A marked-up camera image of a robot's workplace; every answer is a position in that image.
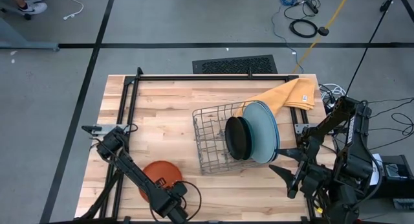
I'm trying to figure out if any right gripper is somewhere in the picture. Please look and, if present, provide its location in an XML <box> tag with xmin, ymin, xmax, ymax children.
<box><xmin>268</xmin><ymin>147</ymin><xmax>328</xmax><ymax>199</ymax></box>

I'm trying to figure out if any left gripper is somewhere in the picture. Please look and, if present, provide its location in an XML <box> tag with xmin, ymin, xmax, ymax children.
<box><xmin>150</xmin><ymin>181</ymin><xmax>190</xmax><ymax>224</ymax></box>

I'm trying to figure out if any small orange plate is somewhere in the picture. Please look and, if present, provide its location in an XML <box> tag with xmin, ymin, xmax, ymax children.
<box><xmin>138</xmin><ymin>160</ymin><xmax>184</xmax><ymax>202</ymax></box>

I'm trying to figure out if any large blue plate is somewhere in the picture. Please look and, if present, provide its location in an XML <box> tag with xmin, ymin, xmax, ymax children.
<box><xmin>258</xmin><ymin>100</ymin><xmax>281</xmax><ymax>162</ymax></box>

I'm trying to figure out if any large grey plate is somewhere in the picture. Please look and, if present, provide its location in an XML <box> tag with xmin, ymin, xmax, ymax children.
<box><xmin>242</xmin><ymin>102</ymin><xmax>276</xmax><ymax>164</ymax></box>

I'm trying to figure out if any small teal plate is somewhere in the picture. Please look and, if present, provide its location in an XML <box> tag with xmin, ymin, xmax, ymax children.
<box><xmin>239</xmin><ymin>117</ymin><xmax>255</xmax><ymax>161</ymax></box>

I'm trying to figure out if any small black plate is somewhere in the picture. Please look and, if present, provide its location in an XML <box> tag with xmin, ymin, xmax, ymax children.
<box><xmin>224</xmin><ymin>116</ymin><xmax>248</xmax><ymax>161</ymax></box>

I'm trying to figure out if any grey wire dish rack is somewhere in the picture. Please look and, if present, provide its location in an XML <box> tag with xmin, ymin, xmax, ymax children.
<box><xmin>191</xmin><ymin>100</ymin><xmax>282</xmax><ymax>175</ymax></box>

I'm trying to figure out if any orange folded towel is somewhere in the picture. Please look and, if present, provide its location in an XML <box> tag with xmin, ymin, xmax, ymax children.
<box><xmin>234</xmin><ymin>77</ymin><xmax>316</xmax><ymax>118</ymax></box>

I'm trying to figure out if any white power strip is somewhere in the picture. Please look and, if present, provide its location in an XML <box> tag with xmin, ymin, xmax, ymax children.
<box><xmin>325</xmin><ymin>96</ymin><xmax>339</xmax><ymax>110</ymax></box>

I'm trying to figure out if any white printed box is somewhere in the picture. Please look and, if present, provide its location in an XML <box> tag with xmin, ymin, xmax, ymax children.
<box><xmin>370</xmin><ymin>152</ymin><xmax>385</xmax><ymax>186</ymax></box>

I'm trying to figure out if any black electronics box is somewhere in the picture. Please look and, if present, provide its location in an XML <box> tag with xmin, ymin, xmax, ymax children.
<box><xmin>378</xmin><ymin>154</ymin><xmax>414</xmax><ymax>199</ymax></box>

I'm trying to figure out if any black floor vent grate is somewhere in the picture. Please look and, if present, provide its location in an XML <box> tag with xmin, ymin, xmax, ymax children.
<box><xmin>191</xmin><ymin>54</ymin><xmax>278</xmax><ymax>74</ymax></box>

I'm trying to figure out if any grey keyboard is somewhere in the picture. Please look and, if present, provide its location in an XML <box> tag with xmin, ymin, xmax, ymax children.
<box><xmin>393</xmin><ymin>197</ymin><xmax>414</xmax><ymax>210</ymax></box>

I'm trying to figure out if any black power strip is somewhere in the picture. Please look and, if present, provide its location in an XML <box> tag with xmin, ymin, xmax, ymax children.
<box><xmin>303</xmin><ymin>0</ymin><xmax>320</xmax><ymax>14</ymax></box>

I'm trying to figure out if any black office chair base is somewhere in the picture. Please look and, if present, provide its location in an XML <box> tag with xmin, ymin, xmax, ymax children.
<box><xmin>0</xmin><ymin>5</ymin><xmax>33</xmax><ymax>21</ymax></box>

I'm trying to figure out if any person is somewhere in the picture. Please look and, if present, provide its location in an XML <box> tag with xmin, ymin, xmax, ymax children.
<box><xmin>9</xmin><ymin>0</ymin><xmax>49</xmax><ymax>16</ymax></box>

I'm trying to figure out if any silver mounting bracket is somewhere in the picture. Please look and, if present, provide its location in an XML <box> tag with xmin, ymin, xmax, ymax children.
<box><xmin>294</xmin><ymin>122</ymin><xmax>320</xmax><ymax>134</ymax></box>
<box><xmin>91</xmin><ymin>124</ymin><xmax>130</xmax><ymax>135</ymax></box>

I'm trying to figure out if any white coiled cable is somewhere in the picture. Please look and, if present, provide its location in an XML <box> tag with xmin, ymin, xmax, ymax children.
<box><xmin>318</xmin><ymin>83</ymin><xmax>347</xmax><ymax>102</ymax></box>

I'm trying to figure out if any black floor cable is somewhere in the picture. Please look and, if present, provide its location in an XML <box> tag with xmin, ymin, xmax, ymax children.
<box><xmin>368</xmin><ymin>97</ymin><xmax>414</xmax><ymax>150</ymax></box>

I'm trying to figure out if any black coiled cable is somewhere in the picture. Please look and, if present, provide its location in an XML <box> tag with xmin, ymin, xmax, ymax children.
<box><xmin>289</xmin><ymin>18</ymin><xmax>319</xmax><ymax>39</ymax></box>

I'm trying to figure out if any black hanging cable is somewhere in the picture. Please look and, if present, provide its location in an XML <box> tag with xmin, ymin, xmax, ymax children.
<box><xmin>344</xmin><ymin>0</ymin><xmax>398</xmax><ymax>97</ymax></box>

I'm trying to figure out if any yellow hanging cable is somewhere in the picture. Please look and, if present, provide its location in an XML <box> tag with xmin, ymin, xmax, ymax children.
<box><xmin>292</xmin><ymin>0</ymin><xmax>353</xmax><ymax>73</ymax></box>

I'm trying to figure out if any white floor cable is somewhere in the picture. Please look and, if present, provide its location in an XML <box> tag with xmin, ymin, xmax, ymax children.
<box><xmin>61</xmin><ymin>0</ymin><xmax>85</xmax><ymax>21</ymax></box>

